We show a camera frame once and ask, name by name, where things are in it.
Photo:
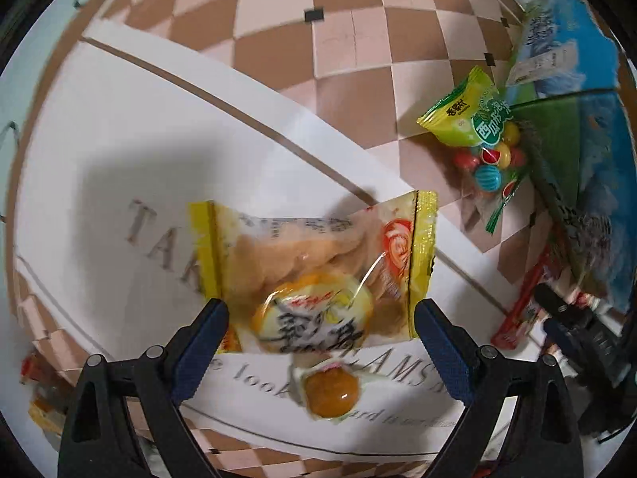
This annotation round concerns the small orange wrapped candy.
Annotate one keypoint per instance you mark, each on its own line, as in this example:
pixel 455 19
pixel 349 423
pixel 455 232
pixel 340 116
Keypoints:
pixel 331 389

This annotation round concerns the green candy bag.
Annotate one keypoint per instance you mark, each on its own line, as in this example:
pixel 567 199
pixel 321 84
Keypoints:
pixel 473 119

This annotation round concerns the checkered tablecloth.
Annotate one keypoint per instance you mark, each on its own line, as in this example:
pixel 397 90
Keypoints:
pixel 149 134

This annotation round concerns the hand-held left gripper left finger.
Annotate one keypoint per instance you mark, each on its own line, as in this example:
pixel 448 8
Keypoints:
pixel 199 348

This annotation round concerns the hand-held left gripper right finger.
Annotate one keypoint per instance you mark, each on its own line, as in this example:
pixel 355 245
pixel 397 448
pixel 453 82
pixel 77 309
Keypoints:
pixel 443 348

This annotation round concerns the orange yellow packet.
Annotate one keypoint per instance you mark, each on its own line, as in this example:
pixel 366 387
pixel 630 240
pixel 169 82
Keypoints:
pixel 45 398

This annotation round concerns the yellow bread packet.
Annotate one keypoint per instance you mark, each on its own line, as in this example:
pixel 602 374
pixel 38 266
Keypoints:
pixel 308 269

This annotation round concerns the red rectangular snack packet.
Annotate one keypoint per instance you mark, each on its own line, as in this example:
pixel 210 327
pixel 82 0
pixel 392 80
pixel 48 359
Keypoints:
pixel 522 303

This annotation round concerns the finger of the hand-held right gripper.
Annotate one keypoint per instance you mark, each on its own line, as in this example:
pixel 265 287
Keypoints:
pixel 562 303

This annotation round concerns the printed cardboard box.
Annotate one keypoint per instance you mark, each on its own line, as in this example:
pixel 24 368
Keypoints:
pixel 592 159

